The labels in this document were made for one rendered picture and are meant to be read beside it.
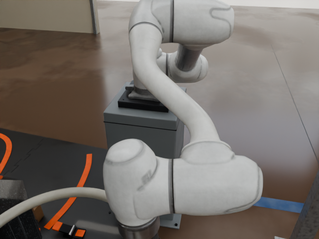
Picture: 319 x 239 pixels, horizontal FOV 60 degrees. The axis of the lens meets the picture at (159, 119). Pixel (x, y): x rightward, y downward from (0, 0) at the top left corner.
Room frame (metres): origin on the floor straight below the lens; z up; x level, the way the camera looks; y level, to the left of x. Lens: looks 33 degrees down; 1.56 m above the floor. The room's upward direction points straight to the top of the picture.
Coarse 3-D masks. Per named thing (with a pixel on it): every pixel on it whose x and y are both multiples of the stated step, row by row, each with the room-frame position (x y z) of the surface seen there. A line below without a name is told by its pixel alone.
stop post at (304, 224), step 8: (312, 184) 0.98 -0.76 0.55; (312, 192) 0.95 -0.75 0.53; (312, 200) 0.91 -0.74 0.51; (304, 208) 0.96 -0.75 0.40; (312, 208) 0.91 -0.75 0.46; (304, 216) 0.92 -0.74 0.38; (312, 216) 0.90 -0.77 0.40; (296, 224) 0.97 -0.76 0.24; (304, 224) 0.91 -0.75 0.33; (312, 224) 0.90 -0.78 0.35; (296, 232) 0.93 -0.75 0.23; (304, 232) 0.90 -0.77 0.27; (312, 232) 0.89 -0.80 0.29
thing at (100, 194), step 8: (48, 192) 0.59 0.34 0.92; (56, 192) 0.58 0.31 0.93; (64, 192) 0.58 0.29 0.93; (72, 192) 0.58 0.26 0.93; (80, 192) 0.58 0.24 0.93; (88, 192) 0.58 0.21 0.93; (96, 192) 0.57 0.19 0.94; (104, 192) 0.57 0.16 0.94; (32, 200) 0.56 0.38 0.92; (40, 200) 0.56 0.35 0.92; (48, 200) 0.57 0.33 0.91; (104, 200) 0.55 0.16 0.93; (16, 208) 0.53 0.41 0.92; (24, 208) 0.54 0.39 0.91; (0, 216) 0.50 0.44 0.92; (8, 216) 0.51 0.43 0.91; (16, 216) 0.52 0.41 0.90; (0, 224) 0.49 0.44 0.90
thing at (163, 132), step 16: (112, 112) 1.25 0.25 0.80; (128, 112) 1.25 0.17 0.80; (144, 112) 1.25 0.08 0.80; (160, 112) 1.25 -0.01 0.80; (112, 128) 1.25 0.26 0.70; (128, 128) 1.23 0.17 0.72; (144, 128) 1.21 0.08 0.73; (160, 128) 1.19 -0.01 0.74; (176, 128) 1.18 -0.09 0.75; (112, 144) 1.25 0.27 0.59; (160, 144) 1.19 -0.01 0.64; (176, 144) 1.20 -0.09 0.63; (160, 224) 1.14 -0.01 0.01; (176, 224) 1.14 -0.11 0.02
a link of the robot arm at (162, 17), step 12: (144, 0) 0.91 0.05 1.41; (156, 0) 0.90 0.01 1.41; (168, 0) 0.89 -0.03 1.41; (132, 12) 0.89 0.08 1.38; (144, 12) 0.85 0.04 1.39; (156, 12) 0.85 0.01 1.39; (168, 12) 0.85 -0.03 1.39; (132, 24) 0.82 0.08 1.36; (156, 24) 0.82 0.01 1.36; (168, 24) 0.84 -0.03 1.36; (168, 36) 0.84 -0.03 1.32
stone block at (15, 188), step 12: (0, 180) 0.88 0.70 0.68; (12, 180) 0.92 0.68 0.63; (0, 192) 0.82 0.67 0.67; (12, 192) 0.86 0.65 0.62; (24, 192) 0.91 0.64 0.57; (0, 204) 0.76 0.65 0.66; (12, 204) 0.80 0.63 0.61; (24, 216) 0.83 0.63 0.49; (0, 228) 0.72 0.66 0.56; (12, 228) 0.77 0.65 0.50; (24, 228) 0.81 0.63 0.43; (36, 228) 0.86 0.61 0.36
